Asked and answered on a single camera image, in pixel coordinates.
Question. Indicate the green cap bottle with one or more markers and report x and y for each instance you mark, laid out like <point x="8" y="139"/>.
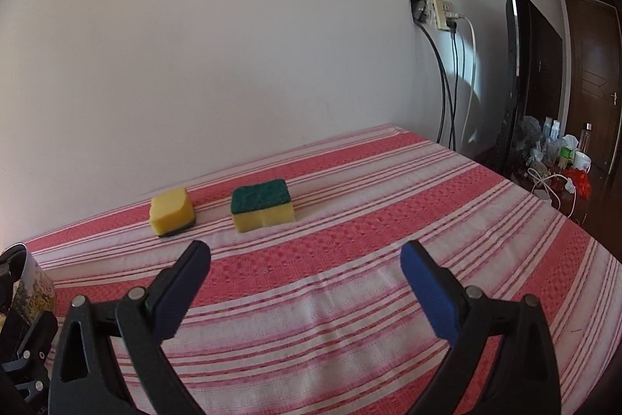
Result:
<point x="563" y="155"/>

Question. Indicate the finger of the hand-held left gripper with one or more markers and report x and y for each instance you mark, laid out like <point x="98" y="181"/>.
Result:
<point x="29" y="337"/>

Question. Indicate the white wall socket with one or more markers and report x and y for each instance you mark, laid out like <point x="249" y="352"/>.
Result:
<point x="443" y="11"/>

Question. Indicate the red striped desktop cloth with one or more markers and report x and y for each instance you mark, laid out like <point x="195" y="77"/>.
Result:
<point x="364" y="211"/>

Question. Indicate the dark wall socket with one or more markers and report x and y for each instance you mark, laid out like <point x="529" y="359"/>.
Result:
<point x="420" y="9"/>

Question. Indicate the clear plastic bag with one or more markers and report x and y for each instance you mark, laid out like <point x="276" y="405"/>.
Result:
<point x="532" y="128"/>

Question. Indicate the yellow sponge with green pad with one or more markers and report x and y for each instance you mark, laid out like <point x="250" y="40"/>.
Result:
<point x="170" y="211"/>
<point x="262" y="213"/>

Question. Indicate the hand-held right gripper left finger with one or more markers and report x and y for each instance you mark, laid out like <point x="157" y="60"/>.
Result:
<point x="182" y="288"/>

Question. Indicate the dark wooden door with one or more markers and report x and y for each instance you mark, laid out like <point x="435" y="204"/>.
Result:
<point x="593" y="70"/>

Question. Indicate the red plastic bag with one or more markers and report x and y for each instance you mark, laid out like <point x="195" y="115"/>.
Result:
<point x="578" y="184"/>

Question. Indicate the white mug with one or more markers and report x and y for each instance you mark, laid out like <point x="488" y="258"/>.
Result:
<point x="580" y="160"/>

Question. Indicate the round metal tin printed side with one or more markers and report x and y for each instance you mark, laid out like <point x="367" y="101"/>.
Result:
<point x="34" y="293"/>

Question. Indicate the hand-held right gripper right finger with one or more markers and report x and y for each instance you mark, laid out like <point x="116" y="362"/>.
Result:
<point x="430" y="293"/>

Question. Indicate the black flat television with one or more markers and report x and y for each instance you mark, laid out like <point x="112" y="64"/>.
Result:
<point x="534" y="70"/>

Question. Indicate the small white bottle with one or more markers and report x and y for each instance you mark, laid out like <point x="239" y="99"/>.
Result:
<point x="557" y="130"/>
<point x="549" y="128"/>

